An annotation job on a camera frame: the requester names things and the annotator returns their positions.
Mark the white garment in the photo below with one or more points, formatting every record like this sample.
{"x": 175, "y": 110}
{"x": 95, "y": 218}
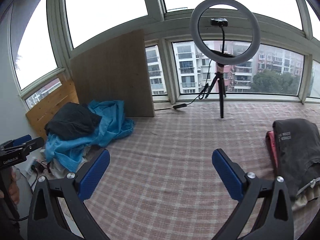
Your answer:
{"x": 61, "y": 171}

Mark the black webcam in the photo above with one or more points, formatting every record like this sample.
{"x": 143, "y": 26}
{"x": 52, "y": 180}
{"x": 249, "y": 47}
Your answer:
{"x": 218, "y": 22}

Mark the black power adapter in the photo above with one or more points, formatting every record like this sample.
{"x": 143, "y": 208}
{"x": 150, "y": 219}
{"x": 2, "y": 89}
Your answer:
{"x": 37, "y": 167}

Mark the white power strip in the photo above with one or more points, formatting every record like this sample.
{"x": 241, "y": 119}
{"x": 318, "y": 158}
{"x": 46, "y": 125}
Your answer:
{"x": 29, "y": 168}

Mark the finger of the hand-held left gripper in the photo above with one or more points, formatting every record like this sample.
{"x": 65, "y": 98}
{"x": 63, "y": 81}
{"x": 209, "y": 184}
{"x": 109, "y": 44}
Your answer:
{"x": 23, "y": 139}
{"x": 33, "y": 143}

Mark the pink plaid cloth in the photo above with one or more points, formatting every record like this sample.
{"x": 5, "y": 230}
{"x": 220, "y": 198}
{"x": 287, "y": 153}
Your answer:
{"x": 162, "y": 155}

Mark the green tree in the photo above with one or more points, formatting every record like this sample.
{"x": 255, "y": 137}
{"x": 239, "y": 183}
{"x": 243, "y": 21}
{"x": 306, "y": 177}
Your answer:
{"x": 275, "y": 82}

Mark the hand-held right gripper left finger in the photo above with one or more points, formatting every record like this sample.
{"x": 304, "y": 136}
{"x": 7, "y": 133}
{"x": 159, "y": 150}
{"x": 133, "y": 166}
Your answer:
{"x": 93, "y": 177}

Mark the black garment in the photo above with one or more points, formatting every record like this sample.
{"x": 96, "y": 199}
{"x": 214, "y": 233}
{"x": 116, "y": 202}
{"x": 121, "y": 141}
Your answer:
{"x": 72, "y": 122}

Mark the folded red garment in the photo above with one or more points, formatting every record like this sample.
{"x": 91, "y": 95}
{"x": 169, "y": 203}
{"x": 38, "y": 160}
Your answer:
{"x": 271, "y": 145}

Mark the blue striped work coat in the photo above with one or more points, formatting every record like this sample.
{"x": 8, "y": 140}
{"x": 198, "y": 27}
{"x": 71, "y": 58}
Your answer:
{"x": 110, "y": 127}

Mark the black tripod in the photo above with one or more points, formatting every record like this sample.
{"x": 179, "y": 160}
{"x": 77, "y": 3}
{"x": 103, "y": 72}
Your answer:
{"x": 221, "y": 97}

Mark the person's left hand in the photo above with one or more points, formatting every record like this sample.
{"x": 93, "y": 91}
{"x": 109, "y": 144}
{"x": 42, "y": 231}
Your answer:
{"x": 13, "y": 192}

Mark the pine wooden board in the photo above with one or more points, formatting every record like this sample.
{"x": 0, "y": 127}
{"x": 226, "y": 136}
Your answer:
{"x": 50, "y": 105}

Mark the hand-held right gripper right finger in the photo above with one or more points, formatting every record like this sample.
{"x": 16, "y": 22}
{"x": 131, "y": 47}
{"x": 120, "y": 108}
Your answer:
{"x": 226, "y": 175}

